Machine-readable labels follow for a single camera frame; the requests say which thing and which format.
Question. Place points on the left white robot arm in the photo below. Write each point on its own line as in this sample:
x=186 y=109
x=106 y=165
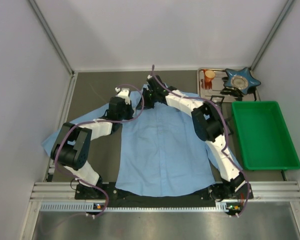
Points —
x=72 y=145

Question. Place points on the metal tray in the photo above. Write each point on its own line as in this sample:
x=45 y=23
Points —
x=217 y=85

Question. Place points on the green plastic bin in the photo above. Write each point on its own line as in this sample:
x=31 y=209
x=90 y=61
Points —
x=264 y=139

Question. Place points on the black box gold brooch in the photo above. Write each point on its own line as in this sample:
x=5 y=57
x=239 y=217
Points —
x=217 y=99

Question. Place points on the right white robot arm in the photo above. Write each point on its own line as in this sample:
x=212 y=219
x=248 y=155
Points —
x=209 y=126

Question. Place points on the blue star-shaped dish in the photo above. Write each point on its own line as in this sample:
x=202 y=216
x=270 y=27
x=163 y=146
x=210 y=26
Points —
x=241 y=80

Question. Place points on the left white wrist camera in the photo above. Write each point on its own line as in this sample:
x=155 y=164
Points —
x=123 y=93

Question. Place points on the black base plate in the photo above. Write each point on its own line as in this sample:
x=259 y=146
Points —
x=205 y=197

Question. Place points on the orange cup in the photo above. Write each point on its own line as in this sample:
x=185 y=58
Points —
x=209 y=75

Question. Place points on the aluminium front rail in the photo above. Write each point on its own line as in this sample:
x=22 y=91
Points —
x=67 y=197

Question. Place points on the light blue shirt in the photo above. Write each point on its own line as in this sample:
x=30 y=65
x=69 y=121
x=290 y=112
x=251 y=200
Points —
x=161 y=155

